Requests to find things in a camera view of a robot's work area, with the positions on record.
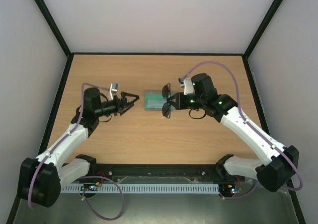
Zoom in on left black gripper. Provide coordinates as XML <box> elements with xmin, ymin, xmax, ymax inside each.
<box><xmin>95</xmin><ymin>92</ymin><xmax>140</xmax><ymax>117</ymax></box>

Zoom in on black round sunglasses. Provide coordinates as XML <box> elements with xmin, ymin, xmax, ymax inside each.
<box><xmin>161</xmin><ymin>83</ymin><xmax>171</xmax><ymax>119</ymax></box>

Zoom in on grey felt glasses case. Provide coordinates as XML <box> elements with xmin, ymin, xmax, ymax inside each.
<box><xmin>144</xmin><ymin>90</ymin><xmax>165</xmax><ymax>111</ymax></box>

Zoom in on light blue cleaning cloth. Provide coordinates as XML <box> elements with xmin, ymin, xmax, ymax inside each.
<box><xmin>146</xmin><ymin>100</ymin><xmax>165</xmax><ymax>110</ymax></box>

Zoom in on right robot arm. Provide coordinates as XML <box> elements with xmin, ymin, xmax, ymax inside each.
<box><xmin>161</xmin><ymin>73</ymin><xmax>299</xmax><ymax>192</ymax></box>

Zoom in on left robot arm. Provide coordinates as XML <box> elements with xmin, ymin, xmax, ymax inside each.
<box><xmin>17</xmin><ymin>83</ymin><xmax>139</xmax><ymax>209</ymax></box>

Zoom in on clear plastic sheet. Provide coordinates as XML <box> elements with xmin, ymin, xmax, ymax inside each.
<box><xmin>14</xmin><ymin>187</ymin><xmax>299</xmax><ymax>224</ymax></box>

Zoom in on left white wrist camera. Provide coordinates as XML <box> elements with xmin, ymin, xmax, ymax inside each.
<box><xmin>108</xmin><ymin>82</ymin><xmax>118</xmax><ymax>100</ymax></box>

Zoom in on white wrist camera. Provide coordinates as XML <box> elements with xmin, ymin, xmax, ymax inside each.
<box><xmin>108</xmin><ymin>82</ymin><xmax>118</xmax><ymax>100</ymax></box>
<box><xmin>178</xmin><ymin>77</ymin><xmax>195</xmax><ymax>95</ymax></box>

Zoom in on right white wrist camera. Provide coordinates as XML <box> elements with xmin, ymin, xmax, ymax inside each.
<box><xmin>178</xmin><ymin>77</ymin><xmax>195</xmax><ymax>95</ymax></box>

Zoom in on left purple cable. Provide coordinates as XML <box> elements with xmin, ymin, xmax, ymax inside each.
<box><xmin>27</xmin><ymin>82</ymin><xmax>125</xmax><ymax>221</ymax></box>

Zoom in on purple cable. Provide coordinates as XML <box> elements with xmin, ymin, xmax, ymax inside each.
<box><xmin>27</xmin><ymin>82</ymin><xmax>125</xmax><ymax>221</ymax></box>
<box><xmin>182</xmin><ymin>61</ymin><xmax>304</xmax><ymax>200</ymax></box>

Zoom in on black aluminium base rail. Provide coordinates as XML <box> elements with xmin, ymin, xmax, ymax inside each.
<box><xmin>87</xmin><ymin>163</ymin><xmax>248</xmax><ymax>184</ymax></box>

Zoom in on black cage frame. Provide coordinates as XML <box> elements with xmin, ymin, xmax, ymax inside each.
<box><xmin>4</xmin><ymin>0</ymin><xmax>307</xmax><ymax>224</ymax></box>

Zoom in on light blue slotted cable duct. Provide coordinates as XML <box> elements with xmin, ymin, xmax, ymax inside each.
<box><xmin>61</xmin><ymin>183</ymin><xmax>219</xmax><ymax>194</ymax></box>

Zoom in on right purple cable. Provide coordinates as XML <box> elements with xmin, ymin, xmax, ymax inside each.
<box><xmin>182</xmin><ymin>61</ymin><xmax>304</xmax><ymax>200</ymax></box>

